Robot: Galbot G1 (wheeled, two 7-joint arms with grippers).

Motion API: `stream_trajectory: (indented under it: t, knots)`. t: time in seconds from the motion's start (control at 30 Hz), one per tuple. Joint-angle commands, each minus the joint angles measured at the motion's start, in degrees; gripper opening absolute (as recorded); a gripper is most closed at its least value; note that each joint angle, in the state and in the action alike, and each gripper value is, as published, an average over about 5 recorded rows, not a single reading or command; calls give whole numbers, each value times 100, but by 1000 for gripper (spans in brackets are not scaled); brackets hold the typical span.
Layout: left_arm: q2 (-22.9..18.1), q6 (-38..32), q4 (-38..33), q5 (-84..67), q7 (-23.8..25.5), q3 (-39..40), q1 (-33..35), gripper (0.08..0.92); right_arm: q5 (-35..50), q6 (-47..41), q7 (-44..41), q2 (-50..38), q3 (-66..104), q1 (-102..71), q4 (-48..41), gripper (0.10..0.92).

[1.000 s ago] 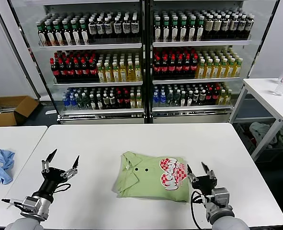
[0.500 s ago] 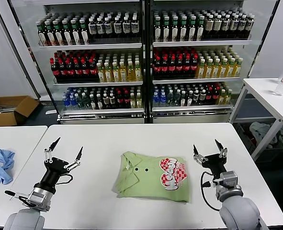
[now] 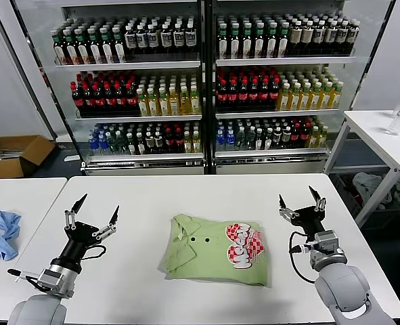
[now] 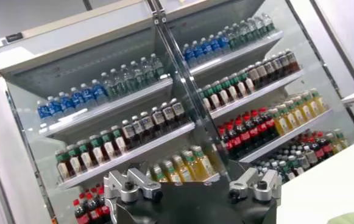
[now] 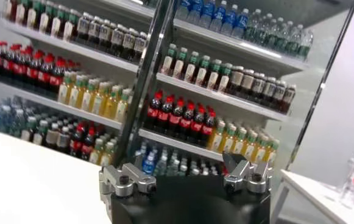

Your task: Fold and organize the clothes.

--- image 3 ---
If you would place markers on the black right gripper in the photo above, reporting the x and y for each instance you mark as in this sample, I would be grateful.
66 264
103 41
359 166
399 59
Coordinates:
309 220

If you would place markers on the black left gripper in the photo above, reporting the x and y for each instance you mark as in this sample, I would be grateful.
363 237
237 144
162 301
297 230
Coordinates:
78 237

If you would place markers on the green polo shirt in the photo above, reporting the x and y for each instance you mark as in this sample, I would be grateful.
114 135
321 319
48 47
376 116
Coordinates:
203 257

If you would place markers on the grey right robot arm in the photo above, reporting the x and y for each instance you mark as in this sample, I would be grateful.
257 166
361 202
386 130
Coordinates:
341 287

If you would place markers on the dark mesh laundry basket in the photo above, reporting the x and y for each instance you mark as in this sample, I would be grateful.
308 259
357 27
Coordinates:
343 189

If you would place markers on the white beverage display cabinet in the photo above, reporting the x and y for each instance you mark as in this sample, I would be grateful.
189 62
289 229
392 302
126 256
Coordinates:
270 169
135 171

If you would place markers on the white metal shelf board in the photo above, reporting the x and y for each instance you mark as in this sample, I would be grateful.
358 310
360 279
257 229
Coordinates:
145 157
128 65
270 154
284 62
138 118
277 114

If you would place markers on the crumpled white cloth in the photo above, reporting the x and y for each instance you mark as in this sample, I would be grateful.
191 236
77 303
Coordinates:
369 184

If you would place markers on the small white flat object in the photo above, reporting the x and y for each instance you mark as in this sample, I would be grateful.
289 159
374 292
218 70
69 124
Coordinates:
71 157

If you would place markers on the small pale yellow tea bottle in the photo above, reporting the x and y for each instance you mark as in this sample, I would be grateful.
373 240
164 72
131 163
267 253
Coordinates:
313 139
196 143
187 144
322 138

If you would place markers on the small red cap dark bottle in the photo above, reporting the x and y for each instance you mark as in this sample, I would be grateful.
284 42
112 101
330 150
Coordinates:
169 144
178 143
305 136
296 137

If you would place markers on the small beige label dark bottle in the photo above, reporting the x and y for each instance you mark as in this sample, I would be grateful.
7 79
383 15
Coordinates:
286 137
158 144
277 137
149 144

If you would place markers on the blue sports drink bottle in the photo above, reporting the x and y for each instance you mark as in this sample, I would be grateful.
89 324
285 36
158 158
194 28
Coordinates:
220 142
92 147
230 141
102 146

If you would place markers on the small white cap dark bottle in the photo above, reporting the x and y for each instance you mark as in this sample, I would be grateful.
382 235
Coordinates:
140 145
130 145
259 140
268 139

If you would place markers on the clear green tinted bottle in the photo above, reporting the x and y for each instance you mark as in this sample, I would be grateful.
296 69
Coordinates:
250 140
120 145
240 140
111 145

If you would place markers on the crumpled light blue cloth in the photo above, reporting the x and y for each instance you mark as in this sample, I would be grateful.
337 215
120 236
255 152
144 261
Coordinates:
0 233

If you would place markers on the open cardboard box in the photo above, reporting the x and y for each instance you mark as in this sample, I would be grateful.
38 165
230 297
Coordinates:
3 169

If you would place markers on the white side table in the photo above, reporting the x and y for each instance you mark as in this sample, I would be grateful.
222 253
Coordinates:
369 128

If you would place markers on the bundle of metal rods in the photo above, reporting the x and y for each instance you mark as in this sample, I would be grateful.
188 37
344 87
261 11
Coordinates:
6 153

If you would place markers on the green cap yellow drink bottle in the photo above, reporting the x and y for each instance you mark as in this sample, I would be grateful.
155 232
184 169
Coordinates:
304 99
294 100
325 98
283 100
335 98
315 99

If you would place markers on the red cap cola bottle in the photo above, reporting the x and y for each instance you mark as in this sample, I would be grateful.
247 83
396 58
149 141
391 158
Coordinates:
233 96
99 101
110 101
88 101
222 96
131 100
121 100
273 95
78 101
243 96
253 96
263 95

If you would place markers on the white cap yellow drink bottle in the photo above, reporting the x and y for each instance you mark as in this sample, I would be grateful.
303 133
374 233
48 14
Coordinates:
163 105
152 105
184 104
174 104
194 103
142 105

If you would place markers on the green cap dark tea bottle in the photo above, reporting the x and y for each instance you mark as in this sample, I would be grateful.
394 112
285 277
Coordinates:
84 53
120 51
271 45
61 54
246 45
72 53
222 45
234 45
108 52
96 52
259 45
283 44

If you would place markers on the black framed glass door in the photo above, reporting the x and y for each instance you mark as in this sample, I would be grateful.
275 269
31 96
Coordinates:
34 50
372 50

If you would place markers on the white cap beige label bottle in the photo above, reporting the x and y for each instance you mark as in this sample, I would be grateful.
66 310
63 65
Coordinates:
342 35
295 37
307 36
331 36
319 36
354 35

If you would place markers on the white cap navy label bottle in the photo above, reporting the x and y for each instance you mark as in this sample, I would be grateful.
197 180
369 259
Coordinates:
166 40
153 40
178 39
141 40
130 40
190 38

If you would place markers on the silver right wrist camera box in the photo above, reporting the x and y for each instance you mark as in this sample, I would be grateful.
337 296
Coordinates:
326 240

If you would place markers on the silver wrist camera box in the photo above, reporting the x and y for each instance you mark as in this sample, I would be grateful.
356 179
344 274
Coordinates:
54 282
326 240

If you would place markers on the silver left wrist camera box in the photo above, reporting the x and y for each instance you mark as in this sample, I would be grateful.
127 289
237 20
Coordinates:
54 282

